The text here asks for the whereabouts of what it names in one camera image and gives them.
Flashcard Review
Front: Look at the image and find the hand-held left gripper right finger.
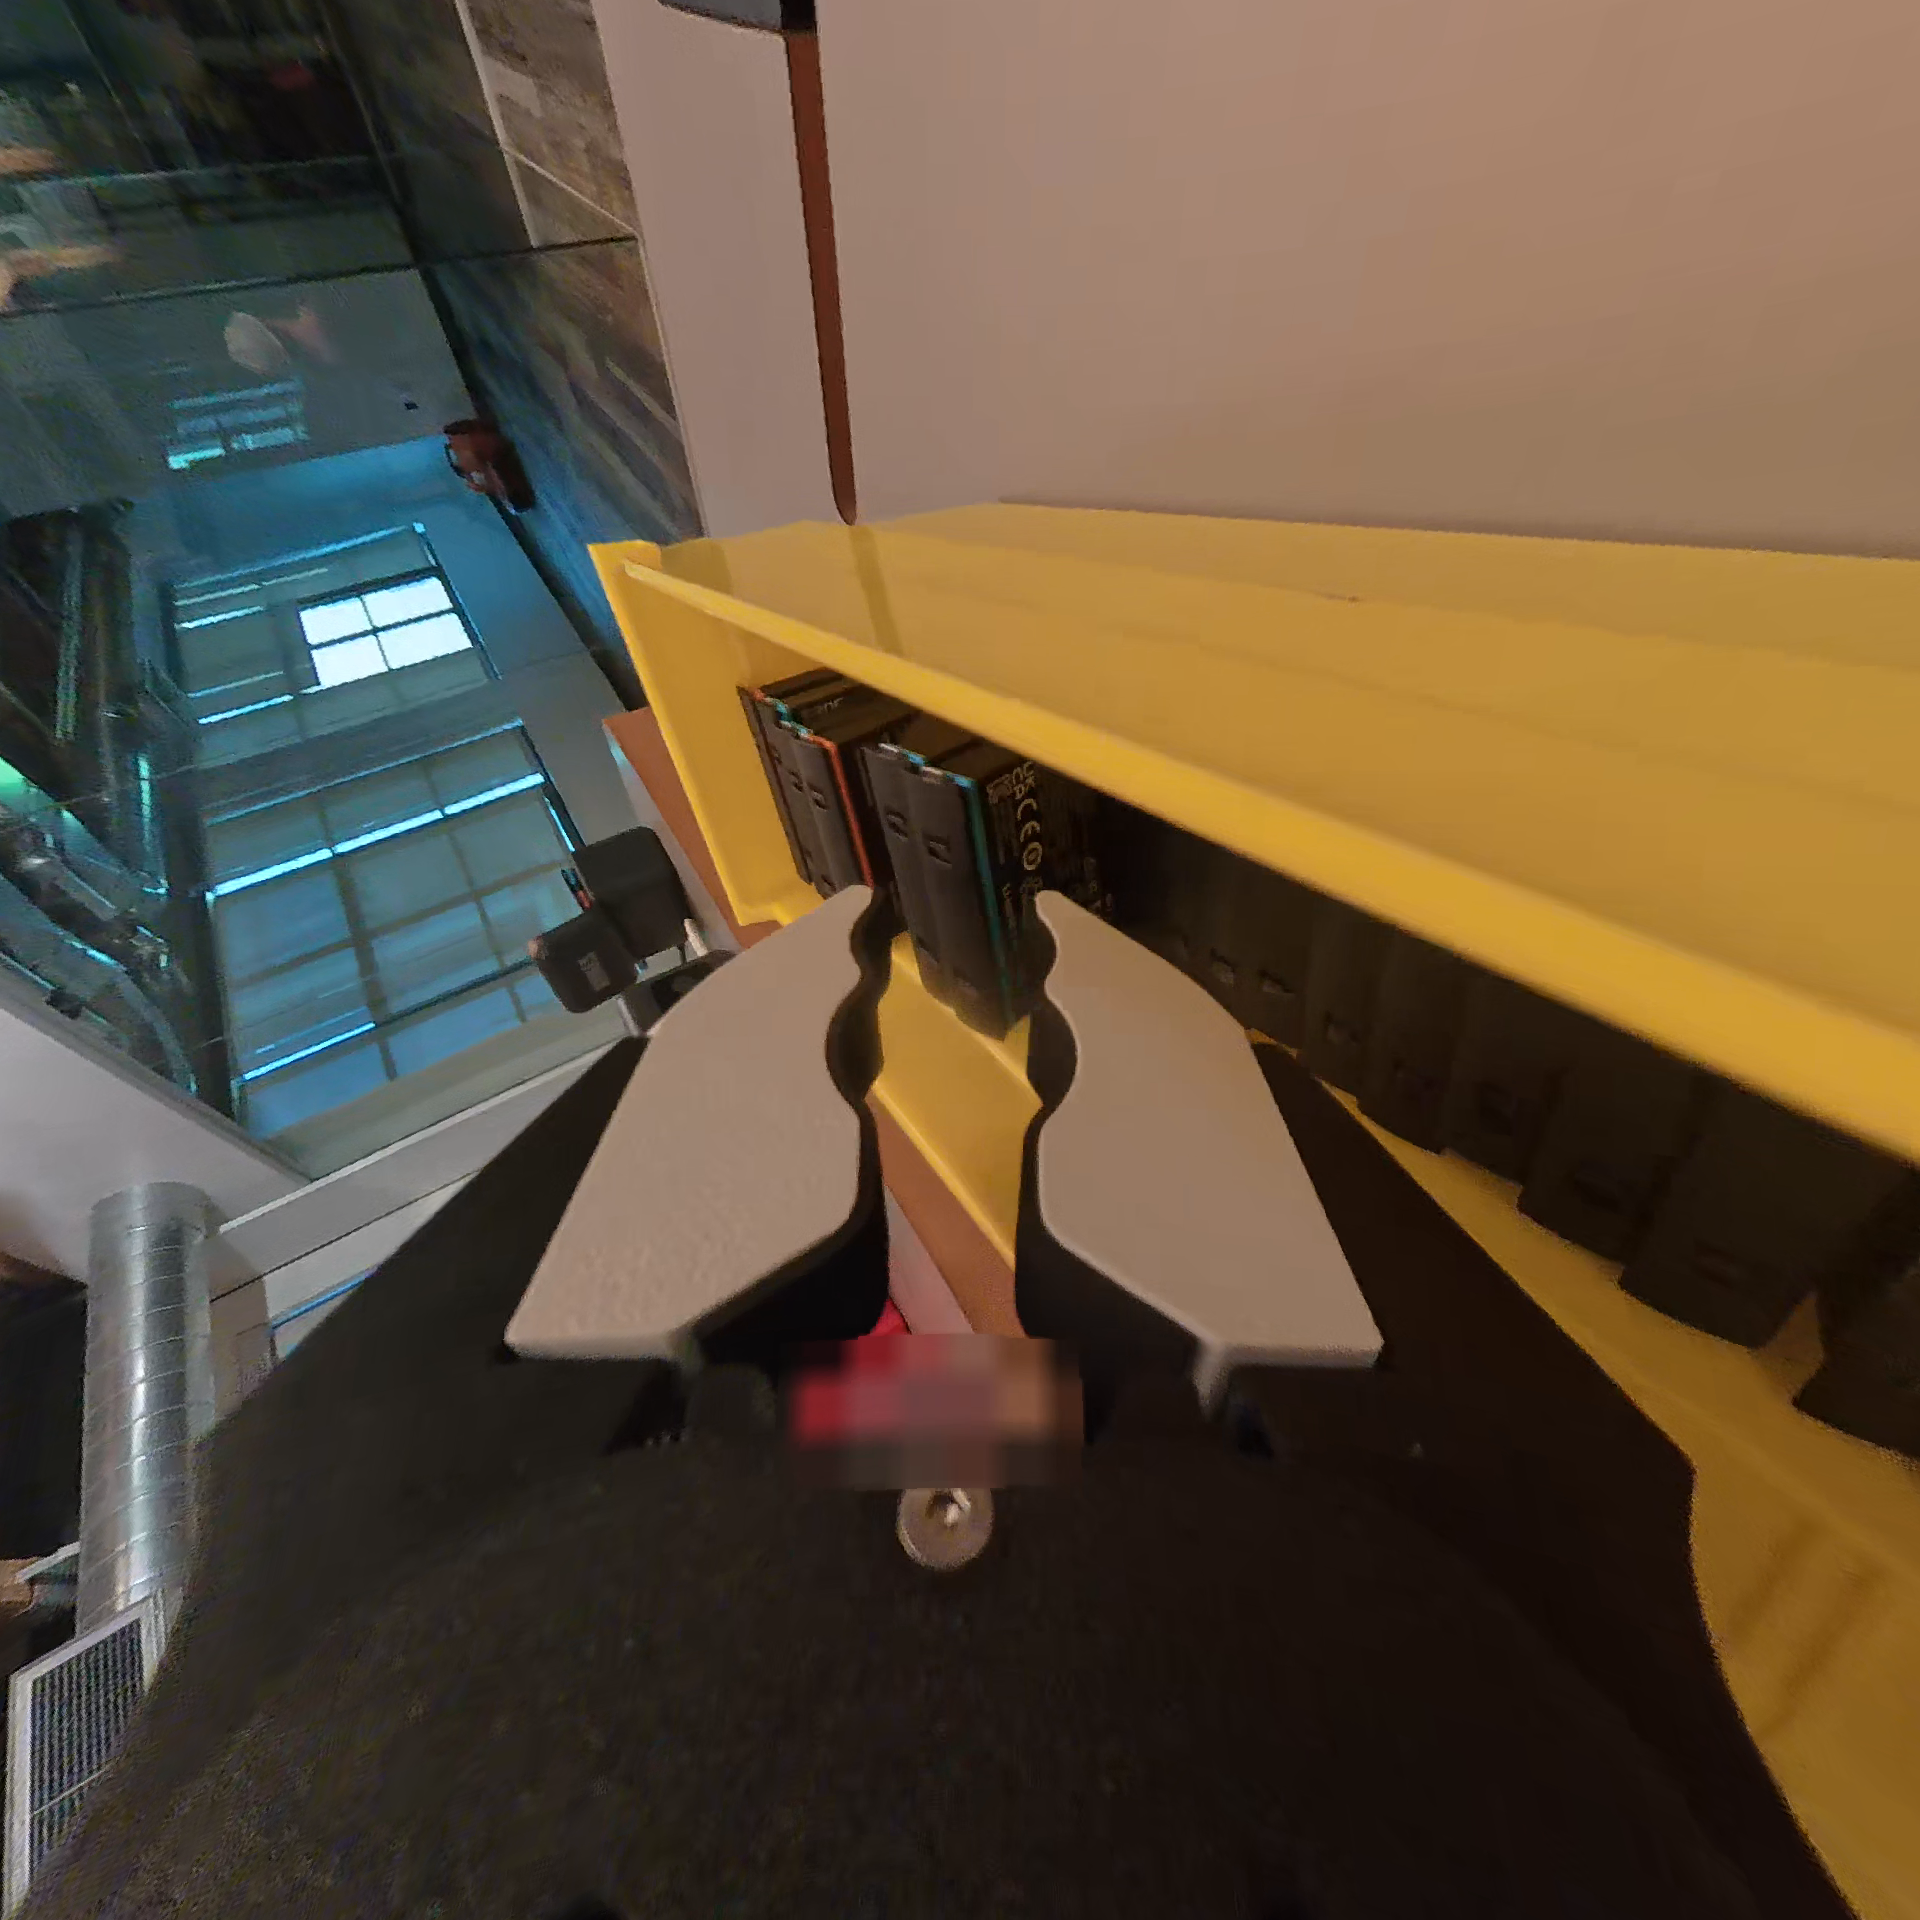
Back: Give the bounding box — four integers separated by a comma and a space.
1016, 890, 1388, 1417

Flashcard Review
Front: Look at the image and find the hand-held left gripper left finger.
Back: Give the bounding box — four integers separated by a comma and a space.
505, 887, 896, 1396

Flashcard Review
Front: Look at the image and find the black camera battery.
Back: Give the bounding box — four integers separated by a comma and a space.
856, 720, 1058, 1029

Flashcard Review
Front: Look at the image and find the yellow plastic bin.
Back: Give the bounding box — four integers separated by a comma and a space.
586, 504, 1920, 1920

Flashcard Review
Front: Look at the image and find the white vent grille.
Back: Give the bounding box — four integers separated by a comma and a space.
0, 1599, 174, 1886

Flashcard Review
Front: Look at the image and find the row of black camera batteries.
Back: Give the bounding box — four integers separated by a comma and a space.
744, 669, 1920, 1462

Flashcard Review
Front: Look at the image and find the silver ventilation duct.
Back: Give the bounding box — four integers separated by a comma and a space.
76, 1178, 234, 1636

